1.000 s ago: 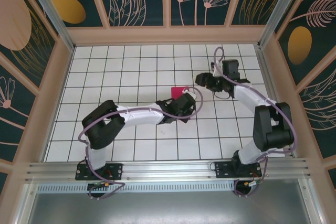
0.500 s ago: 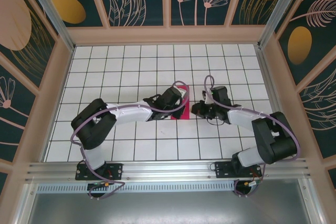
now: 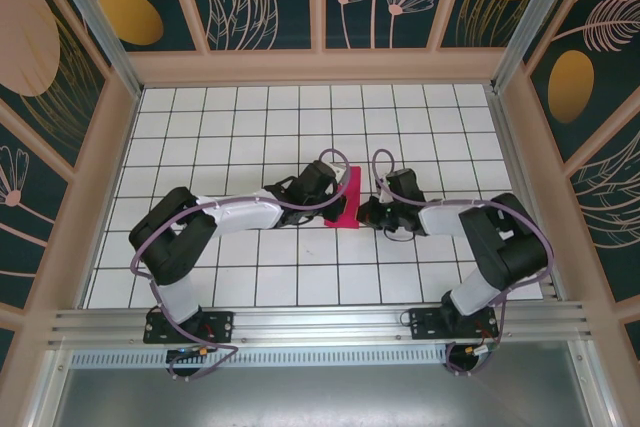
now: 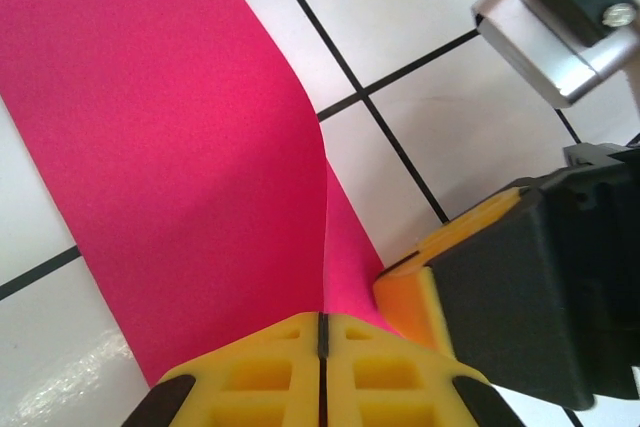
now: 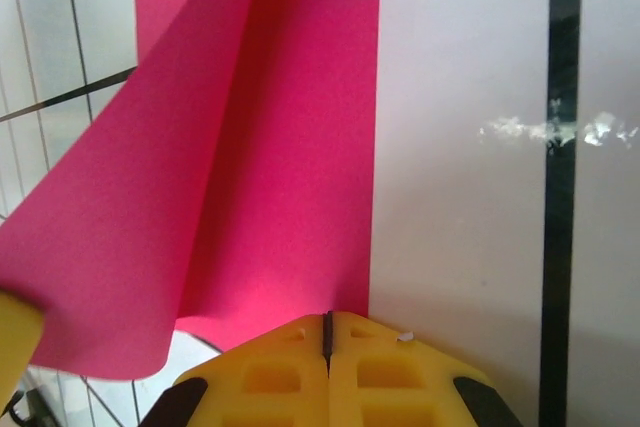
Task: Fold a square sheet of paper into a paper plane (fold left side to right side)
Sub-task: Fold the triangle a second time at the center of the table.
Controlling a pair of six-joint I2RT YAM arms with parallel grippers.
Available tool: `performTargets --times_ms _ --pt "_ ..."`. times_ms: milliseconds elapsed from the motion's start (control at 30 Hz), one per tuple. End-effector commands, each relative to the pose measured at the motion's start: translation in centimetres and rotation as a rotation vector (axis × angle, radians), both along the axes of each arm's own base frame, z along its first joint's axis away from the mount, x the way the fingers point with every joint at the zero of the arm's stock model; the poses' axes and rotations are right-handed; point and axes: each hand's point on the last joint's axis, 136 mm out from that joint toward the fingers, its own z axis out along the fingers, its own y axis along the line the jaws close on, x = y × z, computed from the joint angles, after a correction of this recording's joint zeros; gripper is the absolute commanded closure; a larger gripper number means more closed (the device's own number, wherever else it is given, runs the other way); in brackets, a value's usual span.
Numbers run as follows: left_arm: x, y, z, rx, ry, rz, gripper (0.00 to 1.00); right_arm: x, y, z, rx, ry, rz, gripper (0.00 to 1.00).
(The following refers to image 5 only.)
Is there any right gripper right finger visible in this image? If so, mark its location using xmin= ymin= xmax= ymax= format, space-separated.
xmin=329 ymin=311 xmax=524 ymax=427

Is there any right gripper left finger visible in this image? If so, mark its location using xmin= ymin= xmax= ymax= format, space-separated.
xmin=144 ymin=314 xmax=332 ymax=427

